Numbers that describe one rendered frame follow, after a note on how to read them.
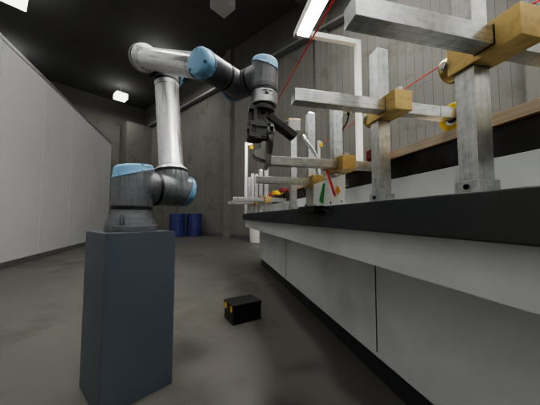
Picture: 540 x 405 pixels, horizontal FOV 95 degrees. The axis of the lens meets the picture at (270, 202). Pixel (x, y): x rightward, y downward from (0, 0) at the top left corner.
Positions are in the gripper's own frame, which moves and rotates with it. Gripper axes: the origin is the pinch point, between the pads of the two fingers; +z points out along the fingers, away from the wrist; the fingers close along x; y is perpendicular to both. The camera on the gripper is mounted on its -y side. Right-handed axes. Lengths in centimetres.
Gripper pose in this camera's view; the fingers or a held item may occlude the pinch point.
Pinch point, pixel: (268, 166)
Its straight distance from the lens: 83.4
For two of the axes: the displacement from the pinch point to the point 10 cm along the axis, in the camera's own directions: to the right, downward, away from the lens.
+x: 2.3, -0.6, -9.7
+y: -9.7, -0.4, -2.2
